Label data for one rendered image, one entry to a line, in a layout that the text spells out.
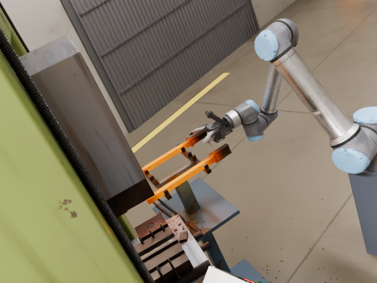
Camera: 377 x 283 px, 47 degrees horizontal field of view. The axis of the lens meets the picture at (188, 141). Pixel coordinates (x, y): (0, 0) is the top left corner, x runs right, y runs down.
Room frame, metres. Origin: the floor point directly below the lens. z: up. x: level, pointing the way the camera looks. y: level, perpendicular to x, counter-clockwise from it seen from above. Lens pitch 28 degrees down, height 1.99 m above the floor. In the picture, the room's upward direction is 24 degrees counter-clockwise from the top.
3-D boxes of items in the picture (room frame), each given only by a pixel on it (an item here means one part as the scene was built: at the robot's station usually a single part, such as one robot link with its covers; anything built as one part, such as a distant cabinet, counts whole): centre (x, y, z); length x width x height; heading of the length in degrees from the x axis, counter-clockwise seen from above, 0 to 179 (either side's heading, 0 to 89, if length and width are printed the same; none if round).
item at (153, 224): (1.38, 0.27, 0.95); 0.12 x 0.09 x 0.07; 100
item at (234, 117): (1.96, -0.25, 0.95); 0.10 x 0.05 x 0.09; 15
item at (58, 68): (1.22, 0.39, 1.56); 0.42 x 0.39 x 0.40; 100
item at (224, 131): (1.93, -0.17, 0.94); 0.12 x 0.08 x 0.09; 105
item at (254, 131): (1.99, -0.35, 0.84); 0.12 x 0.09 x 0.12; 126
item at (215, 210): (1.73, 0.11, 0.70); 0.40 x 0.30 x 0.02; 16
